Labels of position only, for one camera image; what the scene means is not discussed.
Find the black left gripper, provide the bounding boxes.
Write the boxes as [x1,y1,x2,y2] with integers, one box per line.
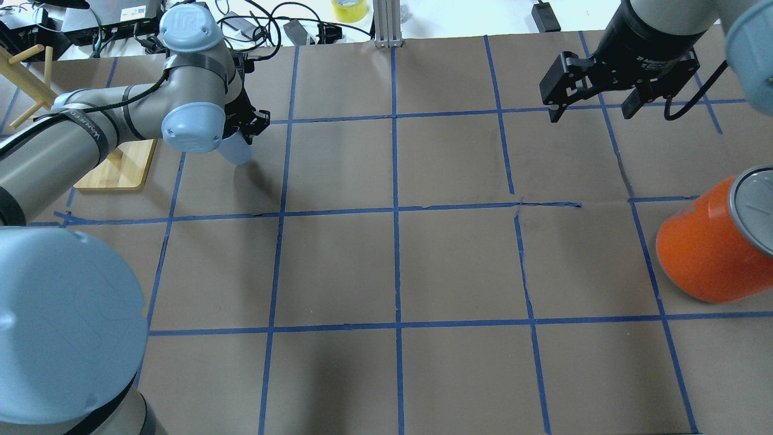
[223,72,271,145]

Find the yellow tape roll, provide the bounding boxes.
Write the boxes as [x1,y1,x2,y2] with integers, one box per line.
[330,0,369,23]

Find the orange can container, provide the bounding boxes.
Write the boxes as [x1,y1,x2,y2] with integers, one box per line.
[655,165,772,303]

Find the light blue plastic cup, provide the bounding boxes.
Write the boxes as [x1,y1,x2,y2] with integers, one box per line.
[216,131,253,166]

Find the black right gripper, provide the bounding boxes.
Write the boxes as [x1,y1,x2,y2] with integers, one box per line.
[539,18,699,123]

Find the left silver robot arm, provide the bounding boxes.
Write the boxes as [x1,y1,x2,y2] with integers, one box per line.
[1,2,271,434]

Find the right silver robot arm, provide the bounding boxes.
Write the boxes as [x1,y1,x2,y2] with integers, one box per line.
[539,1,772,122]

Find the aluminium frame post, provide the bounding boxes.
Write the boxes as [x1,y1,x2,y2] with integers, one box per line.
[373,0,404,48]

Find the wooden cup rack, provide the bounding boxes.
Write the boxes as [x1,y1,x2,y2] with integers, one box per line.
[2,44,156,190]

